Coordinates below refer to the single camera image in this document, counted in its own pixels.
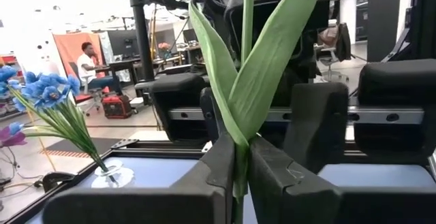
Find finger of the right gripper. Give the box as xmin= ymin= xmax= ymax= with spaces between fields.
xmin=200 ymin=86 xmax=228 ymax=146
xmin=283 ymin=82 xmax=349 ymax=174

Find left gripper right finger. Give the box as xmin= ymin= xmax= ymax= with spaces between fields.
xmin=249 ymin=135 xmax=436 ymax=224

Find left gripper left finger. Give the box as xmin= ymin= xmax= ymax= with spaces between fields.
xmin=42 ymin=133 xmax=236 ymax=224

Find black artificial tulip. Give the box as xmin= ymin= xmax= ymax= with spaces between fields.
xmin=188 ymin=0 xmax=330 ymax=224

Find blue artificial flower bunch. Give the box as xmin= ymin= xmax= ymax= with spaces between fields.
xmin=0 ymin=65 xmax=113 ymax=174

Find clear cut-glass vase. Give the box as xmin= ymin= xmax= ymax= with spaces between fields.
xmin=90 ymin=159 xmax=136 ymax=189

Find pink flowers in pot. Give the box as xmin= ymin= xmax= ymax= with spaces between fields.
xmin=157 ymin=42 xmax=172 ymax=60

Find blue-grey table mat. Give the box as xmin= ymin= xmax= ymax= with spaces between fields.
xmin=23 ymin=155 xmax=436 ymax=224

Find dark partition panel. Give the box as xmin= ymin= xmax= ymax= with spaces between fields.
xmin=365 ymin=0 xmax=403 ymax=64

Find office chair with jacket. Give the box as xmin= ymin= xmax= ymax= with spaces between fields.
xmin=315 ymin=22 xmax=354 ymax=84

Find black rig upright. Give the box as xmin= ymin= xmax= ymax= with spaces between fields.
xmin=408 ymin=0 xmax=436 ymax=61

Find red and black box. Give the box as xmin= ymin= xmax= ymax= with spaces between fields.
xmin=101 ymin=94 xmax=133 ymax=120

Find dark office desk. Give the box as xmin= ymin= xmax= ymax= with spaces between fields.
xmin=108 ymin=56 xmax=183 ymax=85

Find black rounded floor object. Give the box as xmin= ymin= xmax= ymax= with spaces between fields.
xmin=33 ymin=171 xmax=76 ymax=193

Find dark floor mat striped edge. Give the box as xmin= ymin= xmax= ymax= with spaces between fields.
xmin=38 ymin=136 xmax=121 ymax=159

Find black computer monitor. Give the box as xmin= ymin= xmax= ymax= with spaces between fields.
xmin=106 ymin=29 xmax=141 ymax=59

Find white office chair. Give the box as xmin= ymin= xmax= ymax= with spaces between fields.
xmin=67 ymin=61 xmax=112 ymax=118

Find person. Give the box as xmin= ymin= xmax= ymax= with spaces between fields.
xmin=75 ymin=42 xmax=119 ymax=94

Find orange partition panel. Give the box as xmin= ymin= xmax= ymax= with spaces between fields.
xmin=52 ymin=31 xmax=103 ymax=78

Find white cabinet with black dots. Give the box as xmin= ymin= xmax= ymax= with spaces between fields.
xmin=13 ymin=22 xmax=67 ymax=78

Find black vertical post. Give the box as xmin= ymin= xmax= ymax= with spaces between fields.
xmin=117 ymin=0 xmax=191 ymax=82

